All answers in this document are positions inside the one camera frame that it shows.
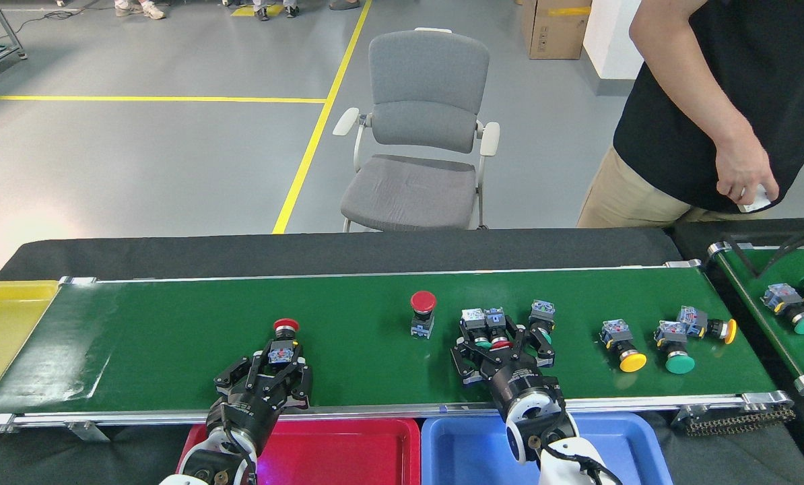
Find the conveyor drive chain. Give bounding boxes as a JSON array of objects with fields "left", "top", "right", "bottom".
[{"left": 671, "top": 403, "right": 797, "bottom": 437}]

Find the black cable loop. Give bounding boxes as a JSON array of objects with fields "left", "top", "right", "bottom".
[{"left": 732, "top": 222, "right": 804, "bottom": 278}]

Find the red plastic tray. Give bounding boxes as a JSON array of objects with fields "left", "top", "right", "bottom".
[{"left": 176, "top": 418, "right": 422, "bottom": 485}]

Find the long green conveyor belt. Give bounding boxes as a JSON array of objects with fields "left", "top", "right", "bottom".
[{"left": 0, "top": 259, "right": 797, "bottom": 435}]

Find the brown cardboard box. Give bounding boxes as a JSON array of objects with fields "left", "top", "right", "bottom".
[{"left": 522, "top": 0, "right": 593, "bottom": 60}]

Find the person's right hand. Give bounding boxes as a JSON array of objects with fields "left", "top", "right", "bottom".
[{"left": 715, "top": 135, "right": 780, "bottom": 209}]

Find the grey office chair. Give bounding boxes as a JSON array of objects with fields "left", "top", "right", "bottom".
[{"left": 333, "top": 28, "right": 501, "bottom": 233}]

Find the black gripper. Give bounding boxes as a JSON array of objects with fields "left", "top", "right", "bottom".
[
  {"left": 450, "top": 323, "right": 561, "bottom": 412},
  {"left": 207, "top": 350, "right": 314, "bottom": 445}
]

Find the yellow plastic tray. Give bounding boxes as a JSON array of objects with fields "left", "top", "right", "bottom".
[{"left": 0, "top": 280, "right": 59, "bottom": 439}]

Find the black floor cable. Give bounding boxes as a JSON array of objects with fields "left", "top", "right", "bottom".
[{"left": 11, "top": 7, "right": 116, "bottom": 38}]

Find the blue plastic tray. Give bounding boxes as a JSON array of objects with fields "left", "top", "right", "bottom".
[{"left": 421, "top": 412, "right": 673, "bottom": 485}]

